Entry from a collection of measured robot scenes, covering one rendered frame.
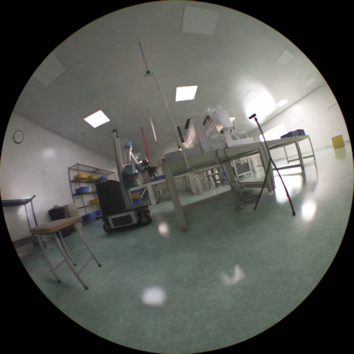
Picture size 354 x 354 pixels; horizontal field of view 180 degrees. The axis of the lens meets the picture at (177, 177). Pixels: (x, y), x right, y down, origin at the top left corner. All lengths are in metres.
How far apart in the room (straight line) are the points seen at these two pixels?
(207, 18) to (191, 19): 0.28
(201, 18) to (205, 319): 2.99
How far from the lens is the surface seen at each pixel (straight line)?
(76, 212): 3.37
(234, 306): 0.57
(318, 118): 7.56
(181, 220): 1.20
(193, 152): 1.25
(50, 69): 2.73
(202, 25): 2.54
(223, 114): 1.49
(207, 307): 0.58
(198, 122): 1.39
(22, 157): 3.32
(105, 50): 2.40
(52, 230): 0.80
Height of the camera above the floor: 0.53
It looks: 3 degrees up
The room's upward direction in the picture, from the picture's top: 16 degrees counter-clockwise
